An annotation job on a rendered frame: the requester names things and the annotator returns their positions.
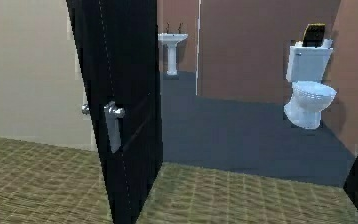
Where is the white pedestal sink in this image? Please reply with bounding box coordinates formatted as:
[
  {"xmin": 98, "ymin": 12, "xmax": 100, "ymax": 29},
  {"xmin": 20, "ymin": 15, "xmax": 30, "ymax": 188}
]
[{"xmin": 157, "ymin": 32, "xmax": 189, "ymax": 77}]

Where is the black and yellow box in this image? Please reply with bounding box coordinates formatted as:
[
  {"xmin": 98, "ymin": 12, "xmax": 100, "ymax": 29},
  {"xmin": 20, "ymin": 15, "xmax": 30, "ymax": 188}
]
[{"xmin": 301, "ymin": 22, "xmax": 327, "ymax": 48}]

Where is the black room door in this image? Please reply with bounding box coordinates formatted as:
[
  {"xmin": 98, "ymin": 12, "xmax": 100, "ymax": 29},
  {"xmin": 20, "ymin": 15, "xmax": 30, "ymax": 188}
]
[{"xmin": 65, "ymin": 0, "xmax": 164, "ymax": 224}]

